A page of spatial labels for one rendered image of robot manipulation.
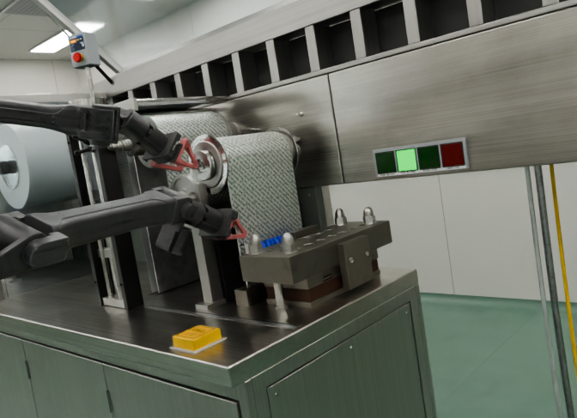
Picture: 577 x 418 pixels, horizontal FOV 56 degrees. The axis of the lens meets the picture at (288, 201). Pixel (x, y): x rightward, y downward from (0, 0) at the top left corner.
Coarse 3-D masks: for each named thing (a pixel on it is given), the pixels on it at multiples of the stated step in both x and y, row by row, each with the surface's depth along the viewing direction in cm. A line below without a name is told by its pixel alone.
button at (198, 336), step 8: (192, 328) 112; (200, 328) 111; (208, 328) 111; (216, 328) 110; (176, 336) 108; (184, 336) 107; (192, 336) 107; (200, 336) 106; (208, 336) 107; (216, 336) 109; (176, 344) 109; (184, 344) 107; (192, 344) 105; (200, 344) 106; (208, 344) 107
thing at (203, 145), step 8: (200, 144) 134; (208, 144) 132; (288, 144) 148; (216, 152) 130; (216, 160) 131; (216, 168) 131; (216, 176) 132; (200, 184) 136; (208, 184) 134; (216, 184) 132
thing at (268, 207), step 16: (272, 176) 142; (288, 176) 146; (240, 192) 133; (256, 192) 137; (272, 192) 141; (288, 192) 146; (240, 208) 133; (256, 208) 137; (272, 208) 141; (288, 208) 146; (256, 224) 136; (272, 224) 141; (288, 224) 145; (240, 240) 132
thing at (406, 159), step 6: (402, 150) 134; (408, 150) 133; (414, 150) 132; (402, 156) 134; (408, 156) 133; (414, 156) 132; (402, 162) 135; (408, 162) 133; (414, 162) 132; (402, 168) 135; (408, 168) 134; (414, 168) 133
